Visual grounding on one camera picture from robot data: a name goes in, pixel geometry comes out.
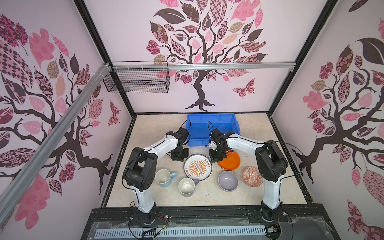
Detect black wire basket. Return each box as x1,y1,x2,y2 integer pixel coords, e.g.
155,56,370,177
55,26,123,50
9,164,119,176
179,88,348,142
103,60,171,94

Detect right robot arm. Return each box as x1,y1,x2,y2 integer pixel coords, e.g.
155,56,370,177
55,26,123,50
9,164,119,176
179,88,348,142
209,129,289,210

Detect aluminium rail back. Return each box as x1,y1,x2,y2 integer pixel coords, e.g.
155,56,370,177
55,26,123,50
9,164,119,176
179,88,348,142
110,62,296,72

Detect white vented cable duct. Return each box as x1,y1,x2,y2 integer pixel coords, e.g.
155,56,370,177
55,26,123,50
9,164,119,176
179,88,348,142
93,226,266,240

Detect light blue mug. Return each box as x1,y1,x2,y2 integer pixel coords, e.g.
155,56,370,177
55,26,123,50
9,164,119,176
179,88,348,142
155,169,178,188

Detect blue plastic bin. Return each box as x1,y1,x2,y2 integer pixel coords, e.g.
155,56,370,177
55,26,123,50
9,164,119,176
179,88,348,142
186,114,240,147

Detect lavender bowl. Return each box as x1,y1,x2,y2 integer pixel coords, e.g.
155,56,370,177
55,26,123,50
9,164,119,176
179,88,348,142
218,171,239,192

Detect aluminium rail left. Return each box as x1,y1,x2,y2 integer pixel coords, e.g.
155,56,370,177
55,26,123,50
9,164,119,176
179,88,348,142
1,63,111,224

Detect white plate orange sunburst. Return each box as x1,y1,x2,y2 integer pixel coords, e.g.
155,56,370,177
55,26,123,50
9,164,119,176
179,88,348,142
183,154,213,181

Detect aluminium rail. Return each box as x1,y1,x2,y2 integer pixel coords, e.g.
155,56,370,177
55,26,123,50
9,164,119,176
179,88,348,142
110,62,296,72
1,63,111,224

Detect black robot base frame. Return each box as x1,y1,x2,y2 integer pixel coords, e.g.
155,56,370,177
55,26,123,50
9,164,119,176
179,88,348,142
81,204,339,240

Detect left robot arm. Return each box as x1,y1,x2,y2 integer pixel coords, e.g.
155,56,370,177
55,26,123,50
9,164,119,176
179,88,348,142
122,128,190,214

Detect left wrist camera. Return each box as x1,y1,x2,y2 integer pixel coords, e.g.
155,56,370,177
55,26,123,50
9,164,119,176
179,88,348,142
177,127,190,142

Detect red patterned bowl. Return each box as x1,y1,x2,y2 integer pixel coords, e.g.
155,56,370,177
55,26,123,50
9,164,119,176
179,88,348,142
242,167,264,188

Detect purple mug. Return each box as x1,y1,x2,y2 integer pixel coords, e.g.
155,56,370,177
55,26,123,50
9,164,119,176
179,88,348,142
178,178,200,198

